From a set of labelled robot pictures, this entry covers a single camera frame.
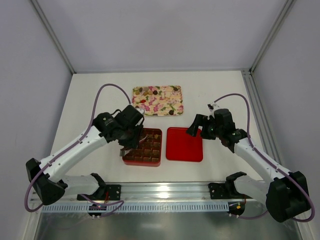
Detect right aluminium frame post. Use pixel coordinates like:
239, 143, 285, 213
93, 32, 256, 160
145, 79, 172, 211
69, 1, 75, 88
249, 0, 297, 74

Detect slotted grey cable duct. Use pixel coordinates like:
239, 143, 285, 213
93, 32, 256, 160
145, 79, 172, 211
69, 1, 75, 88
42, 201, 229, 213

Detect red box lid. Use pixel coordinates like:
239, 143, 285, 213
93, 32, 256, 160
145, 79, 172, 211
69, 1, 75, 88
165, 127, 204, 163

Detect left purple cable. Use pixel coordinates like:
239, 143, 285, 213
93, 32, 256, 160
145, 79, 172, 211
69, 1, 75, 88
23, 83, 133, 217

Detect aluminium frame post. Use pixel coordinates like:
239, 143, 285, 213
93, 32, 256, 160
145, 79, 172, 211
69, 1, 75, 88
29, 0, 76, 75
249, 0, 297, 74

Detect aluminium right side rail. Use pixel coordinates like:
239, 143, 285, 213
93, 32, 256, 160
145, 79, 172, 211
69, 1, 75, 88
241, 69, 282, 164

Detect red chocolate box with insert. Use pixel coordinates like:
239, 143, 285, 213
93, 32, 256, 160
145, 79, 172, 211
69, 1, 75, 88
122, 128, 162, 167

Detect left aluminium frame post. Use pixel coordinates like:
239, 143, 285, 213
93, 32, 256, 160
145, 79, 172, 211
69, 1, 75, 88
29, 0, 76, 75

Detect aluminium rail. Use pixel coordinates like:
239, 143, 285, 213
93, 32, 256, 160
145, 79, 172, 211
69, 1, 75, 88
30, 181, 301, 203
241, 69, 282, 164

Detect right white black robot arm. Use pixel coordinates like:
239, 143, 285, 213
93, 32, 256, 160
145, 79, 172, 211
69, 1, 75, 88
186, 108, 313, 223

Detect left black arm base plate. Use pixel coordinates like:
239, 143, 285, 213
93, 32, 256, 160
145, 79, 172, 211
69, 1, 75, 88
85, 184, 122, 201

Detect metal tongs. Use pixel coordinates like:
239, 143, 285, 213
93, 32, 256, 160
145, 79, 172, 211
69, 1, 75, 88
119, 133, 147, 157

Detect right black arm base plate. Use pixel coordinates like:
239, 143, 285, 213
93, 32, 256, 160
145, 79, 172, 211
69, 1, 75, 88
208, 182, 244, 200

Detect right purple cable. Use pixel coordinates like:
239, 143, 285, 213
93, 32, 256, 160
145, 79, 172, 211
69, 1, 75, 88
207, 93, 315, 223

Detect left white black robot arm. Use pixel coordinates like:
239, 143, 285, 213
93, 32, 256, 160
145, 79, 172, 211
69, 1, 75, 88
26, 104, 145, 206

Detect floral rectangular tray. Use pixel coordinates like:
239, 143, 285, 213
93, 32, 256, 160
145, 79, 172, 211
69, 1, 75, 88
132, 85, 184, 117

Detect aluminium front rail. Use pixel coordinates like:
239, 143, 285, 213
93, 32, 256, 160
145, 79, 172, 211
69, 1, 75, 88
30, 181, 301, 203

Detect purple cable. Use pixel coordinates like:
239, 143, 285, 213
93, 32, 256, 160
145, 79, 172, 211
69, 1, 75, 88
23, 83, 133, 217
207, 93, 315, 223

